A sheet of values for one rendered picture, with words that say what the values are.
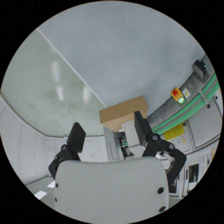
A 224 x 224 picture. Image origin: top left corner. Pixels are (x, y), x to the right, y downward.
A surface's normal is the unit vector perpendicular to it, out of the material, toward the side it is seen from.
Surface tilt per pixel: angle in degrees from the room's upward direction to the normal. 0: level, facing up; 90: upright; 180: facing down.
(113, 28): 0
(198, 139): 90
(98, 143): 89
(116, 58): 0
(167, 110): 90
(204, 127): 91
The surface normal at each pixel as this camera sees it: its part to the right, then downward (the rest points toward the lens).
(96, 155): 0.31, -0.52
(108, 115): -0.37, -0.41
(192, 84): -0.94, -0.02
